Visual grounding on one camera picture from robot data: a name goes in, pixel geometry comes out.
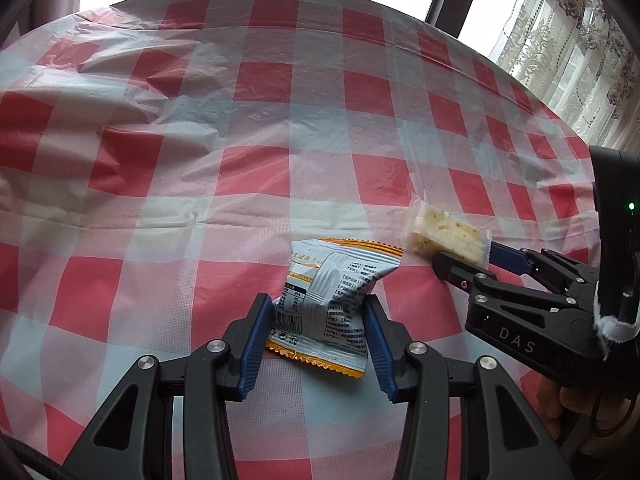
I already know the clear cake slice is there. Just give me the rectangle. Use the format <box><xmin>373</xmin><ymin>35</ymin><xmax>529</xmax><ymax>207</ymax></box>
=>
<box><xmin>403</xmin><ymin>194</ymin><xmax>493</xmax><ymax>267</ymax></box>

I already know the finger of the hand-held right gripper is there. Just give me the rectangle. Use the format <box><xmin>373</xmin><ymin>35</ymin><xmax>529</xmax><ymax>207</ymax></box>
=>
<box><xmin>487</xmin><ymin>241</ymin><xmax>602</xmax><ymax>292</ymax></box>
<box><xmin>431</xmin><ymin>251</ymin><xmax>599</xmax><ymax>314</ymax></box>

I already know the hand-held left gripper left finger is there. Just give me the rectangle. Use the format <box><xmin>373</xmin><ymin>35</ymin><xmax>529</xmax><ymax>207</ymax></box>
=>
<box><xmin>62</xmin><ymin>292</ymin><xmax>273</xmax><ymax>480</ymax></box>

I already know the orange silver snack packet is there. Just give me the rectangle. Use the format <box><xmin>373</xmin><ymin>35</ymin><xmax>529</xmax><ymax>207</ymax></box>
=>
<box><xmin>264</xmin><ymin>236</ymin><xmax>404</xmax><ymax>379</ymax></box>

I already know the red white checked tablecloth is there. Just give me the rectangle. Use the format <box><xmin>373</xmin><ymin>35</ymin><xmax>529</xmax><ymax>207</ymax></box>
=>
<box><xmin>0</xmin><ymin>0</ymin><xmax>610</xmax><ymax>480</ymax></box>

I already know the person's right hand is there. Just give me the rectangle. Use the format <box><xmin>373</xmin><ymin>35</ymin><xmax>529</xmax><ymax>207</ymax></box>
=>
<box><xmin>536</xmin><ymin>375</ymin><xmax>602</xmax><ymax>442</ymax></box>

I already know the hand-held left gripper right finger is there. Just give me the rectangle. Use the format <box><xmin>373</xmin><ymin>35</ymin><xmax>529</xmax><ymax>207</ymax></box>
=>
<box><xmin>363</xmin><ymin>295</ymin><xmax>576</xmax><ymax>480</ymax></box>

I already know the embroidered lace curtain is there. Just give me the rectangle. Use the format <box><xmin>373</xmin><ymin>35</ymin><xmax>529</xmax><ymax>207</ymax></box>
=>
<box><xmin>486</xmin><ymin>0</ymin><xmax>640</xmax><ymax>152</ymax></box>

